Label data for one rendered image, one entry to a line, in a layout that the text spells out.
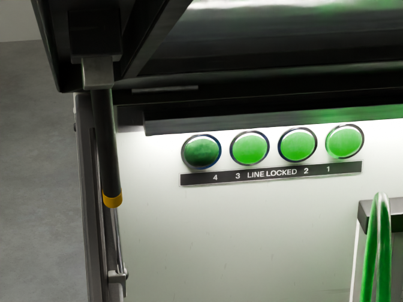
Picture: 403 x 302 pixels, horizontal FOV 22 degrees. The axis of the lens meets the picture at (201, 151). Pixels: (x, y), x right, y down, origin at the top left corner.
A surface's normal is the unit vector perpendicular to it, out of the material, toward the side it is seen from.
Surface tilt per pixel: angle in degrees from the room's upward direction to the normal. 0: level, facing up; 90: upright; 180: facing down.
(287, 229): 90
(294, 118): 90
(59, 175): 0
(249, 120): 90
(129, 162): 90
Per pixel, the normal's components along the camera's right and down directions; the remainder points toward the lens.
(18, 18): 0.17, 0.49
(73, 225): 0.00, -0.87
